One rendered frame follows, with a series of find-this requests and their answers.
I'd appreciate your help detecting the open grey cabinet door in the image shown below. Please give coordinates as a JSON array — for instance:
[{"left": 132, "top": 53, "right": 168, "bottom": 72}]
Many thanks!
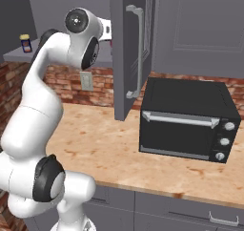
[{"left": 109, "top": 0, "right": 157, "bottom": 122}]

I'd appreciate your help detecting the closed grey cabinet door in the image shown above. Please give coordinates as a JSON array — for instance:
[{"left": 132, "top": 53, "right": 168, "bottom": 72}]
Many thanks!
[{"left": 152, "top": 0, "right": 244, "bottom": 80}]

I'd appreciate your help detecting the dark grey cabinet door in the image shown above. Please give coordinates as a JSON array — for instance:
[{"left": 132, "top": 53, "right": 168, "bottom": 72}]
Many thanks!
[{"left": 0, "top": 0, "right": 39, "bottom": 64}]

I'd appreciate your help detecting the black toaster oven door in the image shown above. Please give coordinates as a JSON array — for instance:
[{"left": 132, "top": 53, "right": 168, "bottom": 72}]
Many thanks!
[{"left": 138, "top": 110, "right": 221, "bottom": 162}]

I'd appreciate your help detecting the black toaster oven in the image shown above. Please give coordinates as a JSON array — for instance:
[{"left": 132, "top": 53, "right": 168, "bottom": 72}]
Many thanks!
[{"left": 138, "top": 76, "right": 243, "bottom": 164}]

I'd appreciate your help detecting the grey drawer front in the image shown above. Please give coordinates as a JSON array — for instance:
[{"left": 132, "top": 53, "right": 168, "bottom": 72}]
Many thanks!
[
  {"left": 133, "top": 191, "right": 244, "bottom": 227},
  {"left": 85, "top": 184, "right": 136, "bottom": 213}
]

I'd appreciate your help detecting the white toaster oven knob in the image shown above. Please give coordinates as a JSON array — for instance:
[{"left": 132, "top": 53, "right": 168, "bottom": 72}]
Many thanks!
[
  {"left": 219, "top": 136, "right": 231, "bottom": 147},
  {"left": 214, "top": 151, "right": 226, "bottom": 161},
  {"left": 224, "top": 121, "right": 236, "bottom": 132}
]

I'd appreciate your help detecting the grey base cupboard door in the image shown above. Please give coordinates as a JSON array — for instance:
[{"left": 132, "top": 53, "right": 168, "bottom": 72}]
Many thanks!
[
  {"left": 81, "top": 202, "right": 135, "bottom": 231},
  {"left": 133, "top": 211, "right": 244, "bottom": 231}
]

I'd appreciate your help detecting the blue can with yellow lid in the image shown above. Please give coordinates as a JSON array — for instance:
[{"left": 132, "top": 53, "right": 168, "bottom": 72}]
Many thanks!
[{"left": 19, "top": 33, "right": 33, "bottom": 54}]

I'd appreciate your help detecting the grey wall outlet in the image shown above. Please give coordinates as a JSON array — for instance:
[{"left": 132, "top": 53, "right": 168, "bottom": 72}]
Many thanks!
[{"left": 79, "top": 70, "right": 94, "bottom": 93}]

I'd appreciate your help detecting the silver toaster oven handle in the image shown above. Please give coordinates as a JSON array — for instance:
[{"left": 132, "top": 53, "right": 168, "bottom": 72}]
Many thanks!
[{"left": 141, "top": 110, "right": 221, "bottom": 129}]

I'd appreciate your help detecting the grey cabinet door handle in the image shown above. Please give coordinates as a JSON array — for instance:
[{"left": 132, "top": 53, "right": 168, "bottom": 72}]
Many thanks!
[{"left": 125, "top": 4, "right": 145, "bottom": 100}]

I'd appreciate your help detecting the open grey wall cabinet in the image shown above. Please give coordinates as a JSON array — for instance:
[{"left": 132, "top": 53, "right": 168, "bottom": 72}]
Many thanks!
[{"left": 0, "top": 0, "right": 114, "bottom": 69}]

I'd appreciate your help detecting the silver drawer handle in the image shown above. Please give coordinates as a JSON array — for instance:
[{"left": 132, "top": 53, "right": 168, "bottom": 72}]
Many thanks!
[{"left": 208, "top": 210, "right": 240, "bottom": 227}]

